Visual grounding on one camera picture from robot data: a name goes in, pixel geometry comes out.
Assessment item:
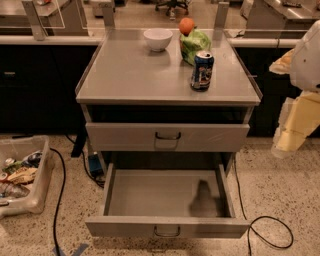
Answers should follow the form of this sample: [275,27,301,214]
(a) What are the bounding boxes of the crumpled snack bags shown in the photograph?
[0,151,42,198]

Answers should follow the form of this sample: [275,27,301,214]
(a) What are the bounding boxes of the black cable left floor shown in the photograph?
[49,147,67,256]

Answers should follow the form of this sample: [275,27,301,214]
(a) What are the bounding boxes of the grey metal drawer cabinet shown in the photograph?
[76,29,261,168]

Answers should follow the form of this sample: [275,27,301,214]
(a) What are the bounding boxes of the blue power box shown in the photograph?
[88,154,103,177]

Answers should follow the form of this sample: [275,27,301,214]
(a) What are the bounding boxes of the black cable right floor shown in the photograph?
[232,156,295,256]

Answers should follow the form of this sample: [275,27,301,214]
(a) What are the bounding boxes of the green chip bag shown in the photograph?
[179,29,211,65]

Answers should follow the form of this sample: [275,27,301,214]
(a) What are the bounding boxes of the white ceramic bowl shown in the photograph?
[143,28,173,52]

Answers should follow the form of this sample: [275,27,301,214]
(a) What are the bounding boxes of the clear plastic bin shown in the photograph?
[0,135,53,218]

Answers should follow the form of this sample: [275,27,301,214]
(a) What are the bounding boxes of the blue soda can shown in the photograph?
[191,50,214,91]

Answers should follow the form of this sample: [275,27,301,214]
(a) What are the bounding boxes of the grey drawer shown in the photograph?
[86,165,249,238]
[86,122,249,152]

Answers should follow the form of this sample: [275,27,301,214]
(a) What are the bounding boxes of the black office chair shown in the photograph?
[155,0,189,20]

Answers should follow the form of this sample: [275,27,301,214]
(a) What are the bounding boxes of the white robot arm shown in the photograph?
[269,21,320,158]

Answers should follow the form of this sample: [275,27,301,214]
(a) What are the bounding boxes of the black cable floor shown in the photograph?
[49,147,67,256]
[232,156,295,256]

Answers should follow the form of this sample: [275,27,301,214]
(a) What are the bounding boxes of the orange fruit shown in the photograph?
[178,18,195,36]

